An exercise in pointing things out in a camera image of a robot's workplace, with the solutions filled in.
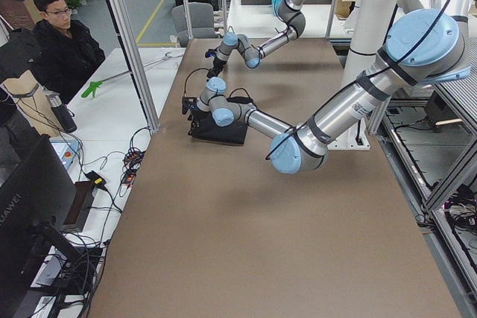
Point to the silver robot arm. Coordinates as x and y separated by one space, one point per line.
287 11
396 43

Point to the blue plastic tray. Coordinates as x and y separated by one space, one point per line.
275 6

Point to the black power strip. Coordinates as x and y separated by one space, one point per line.
131 164

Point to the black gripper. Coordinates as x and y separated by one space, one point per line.
215 69
194 114

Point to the grey steel water bottle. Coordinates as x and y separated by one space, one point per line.
61 113

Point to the seated man black coat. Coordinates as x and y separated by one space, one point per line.
69 54

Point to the black computer monitor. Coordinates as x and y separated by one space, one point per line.
35 201

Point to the black printed t-shirt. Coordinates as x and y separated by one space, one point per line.
233 134

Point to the aluminium cage frame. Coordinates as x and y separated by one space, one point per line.
119 96

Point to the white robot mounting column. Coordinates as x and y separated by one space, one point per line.
365 35

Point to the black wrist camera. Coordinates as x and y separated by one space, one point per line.
188 104
211 52

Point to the blue grey teach pendant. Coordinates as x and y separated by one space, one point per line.
66 149

